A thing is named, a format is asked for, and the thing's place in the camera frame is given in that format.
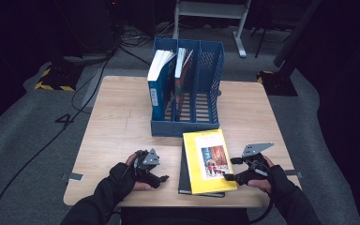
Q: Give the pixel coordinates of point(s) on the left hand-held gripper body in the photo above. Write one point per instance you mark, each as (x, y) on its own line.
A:
(148, 159)

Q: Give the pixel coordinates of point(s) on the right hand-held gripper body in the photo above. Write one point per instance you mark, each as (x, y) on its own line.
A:
(256, 150)

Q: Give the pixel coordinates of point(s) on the black book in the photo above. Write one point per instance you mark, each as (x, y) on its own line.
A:
(183, 184)

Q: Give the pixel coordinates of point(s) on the yellow book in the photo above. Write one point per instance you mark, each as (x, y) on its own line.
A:
(197, 175)

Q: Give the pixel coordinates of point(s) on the blue plastic file rack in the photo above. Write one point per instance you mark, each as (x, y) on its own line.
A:
(184, 128)

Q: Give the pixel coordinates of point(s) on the blue book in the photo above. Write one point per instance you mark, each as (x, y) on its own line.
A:
(159, 97)

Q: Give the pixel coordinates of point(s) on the red and green book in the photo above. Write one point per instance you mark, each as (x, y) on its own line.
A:
(178, 90)

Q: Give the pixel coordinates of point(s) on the person's left hand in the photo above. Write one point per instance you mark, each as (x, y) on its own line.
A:
(122, 181)

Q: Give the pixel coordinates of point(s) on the person's right hand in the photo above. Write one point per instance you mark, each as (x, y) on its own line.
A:
(278, 181)

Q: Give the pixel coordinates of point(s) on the grey tape piece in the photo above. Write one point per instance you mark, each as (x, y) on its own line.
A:
(293, 173)
(73, 176)

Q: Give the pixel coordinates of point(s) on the black stand base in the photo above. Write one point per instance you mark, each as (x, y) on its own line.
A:
(278, 84)

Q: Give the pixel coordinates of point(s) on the black tripod stand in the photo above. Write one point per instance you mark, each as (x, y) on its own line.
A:
(262, 40)

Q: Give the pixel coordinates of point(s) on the black slanted pole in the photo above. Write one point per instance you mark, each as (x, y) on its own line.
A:
(296, 34)

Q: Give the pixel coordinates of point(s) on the yellow and black striped base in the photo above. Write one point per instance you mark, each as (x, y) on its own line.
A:
(54, 79)

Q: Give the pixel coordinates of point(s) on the white metal stand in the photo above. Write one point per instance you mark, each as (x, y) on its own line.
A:
(212, 11)

